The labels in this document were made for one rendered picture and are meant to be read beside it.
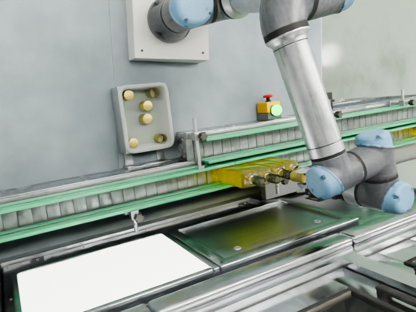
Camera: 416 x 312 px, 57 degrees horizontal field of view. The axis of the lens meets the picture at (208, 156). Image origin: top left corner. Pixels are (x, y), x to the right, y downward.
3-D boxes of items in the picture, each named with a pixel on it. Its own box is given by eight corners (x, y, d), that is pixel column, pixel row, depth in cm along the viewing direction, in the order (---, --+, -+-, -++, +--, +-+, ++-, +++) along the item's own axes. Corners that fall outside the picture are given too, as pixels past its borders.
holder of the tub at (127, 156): (122, 167, 134) (129, 169, 127) (110, 88, 130) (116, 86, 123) (166, 159, 142) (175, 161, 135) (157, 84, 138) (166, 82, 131)
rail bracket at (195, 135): (186, 167, 131) (203, 171, 120) (181, 118, 129) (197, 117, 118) (194, 165, 133) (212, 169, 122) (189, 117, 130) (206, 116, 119)
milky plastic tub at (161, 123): (119, 153, 133) (127, 155, 125) (110, 87, 129) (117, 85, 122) (166, 145, 141) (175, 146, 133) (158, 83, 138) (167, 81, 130)
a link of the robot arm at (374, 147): (362, 145, 80) (371, 192, 82) (398, 127, 84) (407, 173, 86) (335, 142, 87) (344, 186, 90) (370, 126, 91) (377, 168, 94)
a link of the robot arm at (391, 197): (413, 173, 85) (419, 208, 87) (371, 168, 95) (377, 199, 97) (392, 187, 82) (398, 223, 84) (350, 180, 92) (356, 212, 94)
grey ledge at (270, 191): (252, 195, 158) (268, 200, 148) (250, 174, 157) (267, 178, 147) (398, 157, 202) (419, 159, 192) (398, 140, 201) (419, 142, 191)
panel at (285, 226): (12, 283, 99) (18, 353, 69) (10, 272, 99) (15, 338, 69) (283, 205, 141) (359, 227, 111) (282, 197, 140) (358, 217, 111)
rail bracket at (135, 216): (122, 226, 123) (135, 238, 111) (119, 206, 122) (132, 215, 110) (134, 223, 125) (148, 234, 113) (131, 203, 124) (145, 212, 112)
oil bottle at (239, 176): (212, 181, 137) (246, 190, 118) (210, 165, 136) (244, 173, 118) (226, 177, 140) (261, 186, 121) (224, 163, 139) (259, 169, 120)
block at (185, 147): (177, 160, 137) (186, 161, 131) (174, 134, 136) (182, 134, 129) (186, 158, 139) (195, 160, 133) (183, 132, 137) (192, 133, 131)
